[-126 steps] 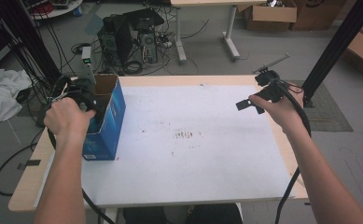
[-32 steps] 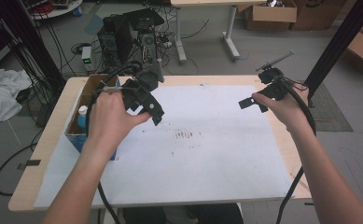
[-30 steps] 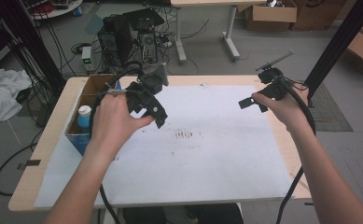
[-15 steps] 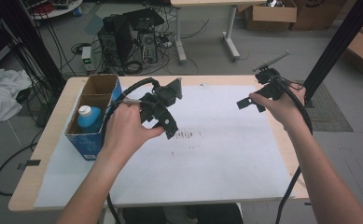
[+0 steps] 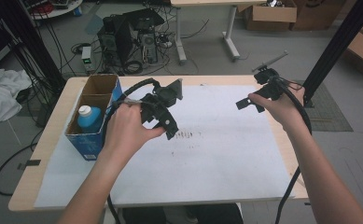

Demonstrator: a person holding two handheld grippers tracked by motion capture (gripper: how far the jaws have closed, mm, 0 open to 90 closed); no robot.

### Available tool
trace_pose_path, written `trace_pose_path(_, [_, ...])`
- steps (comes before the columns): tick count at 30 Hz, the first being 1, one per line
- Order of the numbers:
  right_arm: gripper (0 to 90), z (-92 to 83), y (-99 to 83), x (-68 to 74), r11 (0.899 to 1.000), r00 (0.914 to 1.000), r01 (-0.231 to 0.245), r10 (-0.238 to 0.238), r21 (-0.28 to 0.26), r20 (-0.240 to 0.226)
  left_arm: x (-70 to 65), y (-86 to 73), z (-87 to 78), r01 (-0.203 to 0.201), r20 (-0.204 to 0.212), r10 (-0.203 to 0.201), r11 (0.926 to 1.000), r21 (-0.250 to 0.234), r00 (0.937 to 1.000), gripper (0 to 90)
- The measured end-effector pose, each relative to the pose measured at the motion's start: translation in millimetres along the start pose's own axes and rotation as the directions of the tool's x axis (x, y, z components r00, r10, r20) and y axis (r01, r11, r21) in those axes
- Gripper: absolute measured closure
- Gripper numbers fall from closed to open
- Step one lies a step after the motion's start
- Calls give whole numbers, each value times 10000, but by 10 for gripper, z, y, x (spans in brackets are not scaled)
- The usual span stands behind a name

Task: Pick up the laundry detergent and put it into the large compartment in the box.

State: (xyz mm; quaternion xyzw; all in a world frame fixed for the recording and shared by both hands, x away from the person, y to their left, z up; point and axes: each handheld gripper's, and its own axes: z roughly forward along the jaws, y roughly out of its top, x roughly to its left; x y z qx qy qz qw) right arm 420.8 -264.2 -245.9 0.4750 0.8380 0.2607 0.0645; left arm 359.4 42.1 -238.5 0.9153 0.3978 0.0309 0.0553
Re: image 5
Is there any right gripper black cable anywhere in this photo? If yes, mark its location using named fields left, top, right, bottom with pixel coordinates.
left=273, top=76, right=314, bottom=224

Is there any white cloth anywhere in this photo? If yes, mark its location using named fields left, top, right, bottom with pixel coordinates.
left=0, top=67, right=33, bottom=125

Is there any wooden table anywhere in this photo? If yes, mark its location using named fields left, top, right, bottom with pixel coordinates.
left=7, top=74, right=310, bottom=213

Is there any black floor cable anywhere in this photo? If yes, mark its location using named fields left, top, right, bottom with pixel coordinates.
left=0, top=130, right=46, bottom=197

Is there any black tape strip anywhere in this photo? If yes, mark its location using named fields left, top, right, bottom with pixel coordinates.
left=17, top=159, right=42, bottom=171

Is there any small computer tower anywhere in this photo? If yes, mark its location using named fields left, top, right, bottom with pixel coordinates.
left=138, top=30, right=159, bottom=65

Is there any blue cardboard box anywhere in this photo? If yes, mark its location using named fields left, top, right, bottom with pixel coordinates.
left=63, top=74, right=125, bottom=161

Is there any person's left hand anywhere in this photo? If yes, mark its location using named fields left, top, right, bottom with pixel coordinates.
left=102, top=101, right=167, bottom=163

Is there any black computer tower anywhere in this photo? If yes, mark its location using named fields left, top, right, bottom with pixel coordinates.
left=96, top=7, right=165, bottom=69

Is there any closed cardboard box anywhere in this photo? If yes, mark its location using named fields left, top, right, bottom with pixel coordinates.
left=290, top=0, right=347, bottom=32

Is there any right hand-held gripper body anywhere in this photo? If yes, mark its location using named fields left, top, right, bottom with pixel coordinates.
left=251, top=50, right=290, bottom=101

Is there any blue bottle with white cap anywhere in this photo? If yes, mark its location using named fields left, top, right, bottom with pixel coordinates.
left=77, top=105, right=105, bottom=133

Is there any open cardboard box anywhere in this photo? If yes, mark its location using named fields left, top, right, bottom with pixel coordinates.
left=244, top=0, right=299, bottom=32

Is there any white-legged desk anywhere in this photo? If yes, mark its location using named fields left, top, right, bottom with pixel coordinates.
left=169, top=0, right=268, bottom=66

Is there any round white table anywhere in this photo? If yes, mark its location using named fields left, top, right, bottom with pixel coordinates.
left=29, top=0, right=84, bottom=21

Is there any grey power supply box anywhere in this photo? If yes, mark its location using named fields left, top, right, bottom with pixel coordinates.
left=80, top=46, right=94, bottom=73

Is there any white table mat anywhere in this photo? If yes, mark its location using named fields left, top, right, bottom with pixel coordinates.
left=34, top=85, right=296, bottom=209

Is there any grey floor mat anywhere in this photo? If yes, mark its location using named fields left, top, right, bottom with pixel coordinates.
left=294, top=79, right=355, bottom=133

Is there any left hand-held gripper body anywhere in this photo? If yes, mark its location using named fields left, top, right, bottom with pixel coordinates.
left=139, top=77, right=184, bottom=126

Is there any black metal stand post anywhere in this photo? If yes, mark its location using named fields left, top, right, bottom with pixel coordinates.
left=0, top=0, right=67, bottom=92
left=302, top=0, right=363, bottom=106

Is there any person's right hand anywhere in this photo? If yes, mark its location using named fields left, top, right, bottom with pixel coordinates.
left=247, top=88, right=307, bottom=134

